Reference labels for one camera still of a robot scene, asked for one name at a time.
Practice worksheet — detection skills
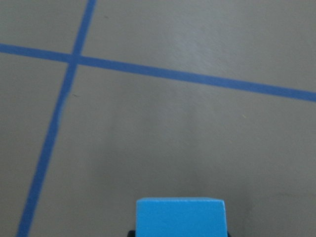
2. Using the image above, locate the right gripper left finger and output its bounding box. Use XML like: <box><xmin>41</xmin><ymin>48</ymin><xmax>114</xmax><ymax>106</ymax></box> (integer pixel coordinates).
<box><xmin>127</xmin><ymin>230</ymin><xmax>136</xmax><ymax>237</ymax></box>

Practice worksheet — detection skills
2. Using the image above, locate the blue block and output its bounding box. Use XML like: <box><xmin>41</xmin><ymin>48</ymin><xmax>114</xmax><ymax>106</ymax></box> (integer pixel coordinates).
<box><xmin>135</xmin><ymin>197</ymin><xmax>228</xmax><ymax>237</ymax></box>

